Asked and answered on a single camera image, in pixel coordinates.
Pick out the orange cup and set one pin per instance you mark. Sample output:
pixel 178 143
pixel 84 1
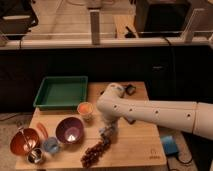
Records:
pixel 85 109

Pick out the light blue towel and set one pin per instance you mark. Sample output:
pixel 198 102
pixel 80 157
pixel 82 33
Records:
pixel 108 135

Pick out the black handled brush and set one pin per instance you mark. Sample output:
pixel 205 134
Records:
pixel 130 88

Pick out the bunch of dark grapes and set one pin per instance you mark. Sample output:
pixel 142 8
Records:
pixel 93 154

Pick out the green plastic tray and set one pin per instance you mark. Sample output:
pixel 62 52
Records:
pixel 61 92

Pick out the blue box on floor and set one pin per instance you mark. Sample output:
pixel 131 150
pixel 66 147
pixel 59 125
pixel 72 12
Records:
pixel 169 145

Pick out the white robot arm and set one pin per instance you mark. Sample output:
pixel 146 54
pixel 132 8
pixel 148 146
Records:
pixel 186 116

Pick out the blue cup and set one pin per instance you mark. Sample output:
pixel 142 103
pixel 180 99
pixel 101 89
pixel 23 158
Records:
pixel 51 145

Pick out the metal frame post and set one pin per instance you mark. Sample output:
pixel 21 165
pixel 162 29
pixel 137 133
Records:
pixel 95 26

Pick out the red-brown bowl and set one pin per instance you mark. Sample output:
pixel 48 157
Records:
pixel 18 145

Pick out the wooden table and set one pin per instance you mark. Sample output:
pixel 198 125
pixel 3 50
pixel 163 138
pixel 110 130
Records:
pixel 135 147

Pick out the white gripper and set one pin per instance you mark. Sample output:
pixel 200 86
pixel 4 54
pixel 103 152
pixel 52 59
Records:
pixel 109 126

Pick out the purple bowl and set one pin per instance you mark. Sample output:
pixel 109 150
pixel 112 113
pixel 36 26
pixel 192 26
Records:
pixel 70 130

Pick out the small metal cup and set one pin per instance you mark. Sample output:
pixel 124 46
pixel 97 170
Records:
pixel 35 156

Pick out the black device on ledge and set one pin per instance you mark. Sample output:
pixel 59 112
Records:
pixel 130 33

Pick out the metal spoon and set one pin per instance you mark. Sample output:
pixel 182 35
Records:
pixel 21 130

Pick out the blue sponge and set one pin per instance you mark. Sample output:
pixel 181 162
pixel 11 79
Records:
pixel 130 120

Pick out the orange carrot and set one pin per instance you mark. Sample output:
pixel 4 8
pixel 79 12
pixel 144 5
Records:
pixel 42 129

